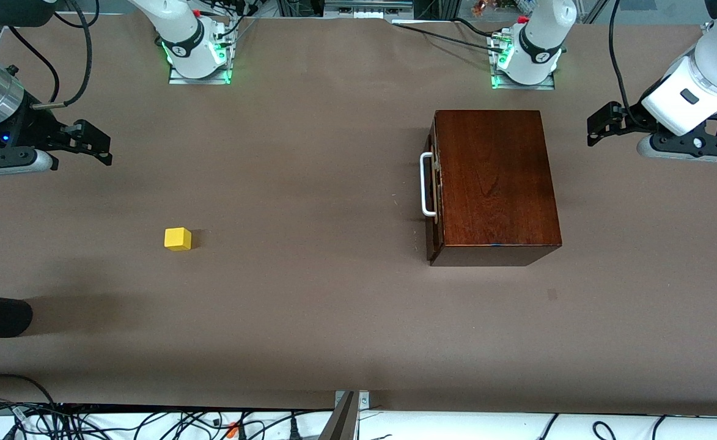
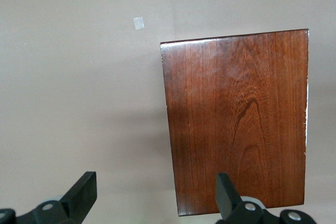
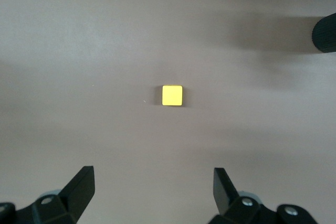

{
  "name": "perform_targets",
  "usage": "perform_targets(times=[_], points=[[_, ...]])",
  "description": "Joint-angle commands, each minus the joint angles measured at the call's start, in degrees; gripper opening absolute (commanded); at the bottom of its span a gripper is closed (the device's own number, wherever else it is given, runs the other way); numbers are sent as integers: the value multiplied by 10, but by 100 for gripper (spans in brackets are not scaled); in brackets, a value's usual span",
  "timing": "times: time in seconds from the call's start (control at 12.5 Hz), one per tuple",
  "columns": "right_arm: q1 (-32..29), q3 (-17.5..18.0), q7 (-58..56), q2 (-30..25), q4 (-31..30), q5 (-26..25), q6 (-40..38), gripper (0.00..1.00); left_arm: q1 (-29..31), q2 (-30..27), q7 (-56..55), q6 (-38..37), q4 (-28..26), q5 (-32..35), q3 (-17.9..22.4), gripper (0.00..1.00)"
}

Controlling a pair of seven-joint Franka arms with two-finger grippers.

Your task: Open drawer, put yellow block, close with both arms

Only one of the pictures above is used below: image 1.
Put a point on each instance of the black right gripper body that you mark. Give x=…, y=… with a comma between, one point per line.
x=31, y=125

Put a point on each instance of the yellow wooden block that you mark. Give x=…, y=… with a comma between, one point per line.
x=178, y=239

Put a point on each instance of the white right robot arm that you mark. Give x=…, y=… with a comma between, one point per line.
x=181, y=36

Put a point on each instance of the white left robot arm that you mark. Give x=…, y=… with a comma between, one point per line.
x=541, y=43

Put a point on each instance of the dark brown wooden cabinet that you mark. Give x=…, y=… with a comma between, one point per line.
x=492, y=183

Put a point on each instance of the silver power strip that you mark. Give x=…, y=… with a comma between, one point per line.
x=367, y=9

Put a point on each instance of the orange connector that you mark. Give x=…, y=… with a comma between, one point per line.
x=232, y=429

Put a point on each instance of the white board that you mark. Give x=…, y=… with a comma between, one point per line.
x=456, y=428

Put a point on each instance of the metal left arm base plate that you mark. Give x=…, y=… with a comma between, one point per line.
x=520, y=87

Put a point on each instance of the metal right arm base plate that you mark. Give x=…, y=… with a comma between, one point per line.
x=211, y=80

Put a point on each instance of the small metal bracket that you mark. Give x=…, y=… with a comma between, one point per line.
x=364, y=400

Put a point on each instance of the grey metal post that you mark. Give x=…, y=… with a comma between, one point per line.
x=341, y=425

